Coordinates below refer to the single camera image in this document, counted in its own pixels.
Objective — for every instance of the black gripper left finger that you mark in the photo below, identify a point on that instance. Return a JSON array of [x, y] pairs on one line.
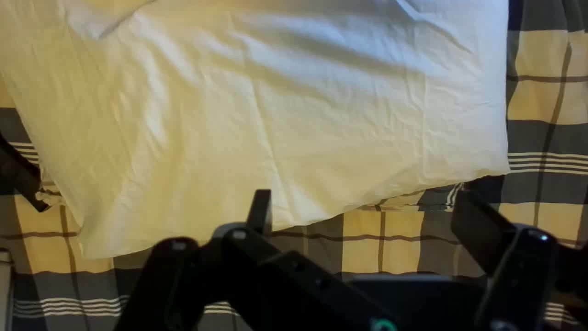
[[245, 277]]

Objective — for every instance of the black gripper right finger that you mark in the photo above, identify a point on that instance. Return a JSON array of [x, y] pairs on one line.
[[526, 277]]

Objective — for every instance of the white pillow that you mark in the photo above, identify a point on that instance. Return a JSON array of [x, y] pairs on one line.
[[276, 111]]

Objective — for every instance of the yellow grey plaid comforter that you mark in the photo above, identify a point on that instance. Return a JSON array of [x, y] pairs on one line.
[[545, 98]]

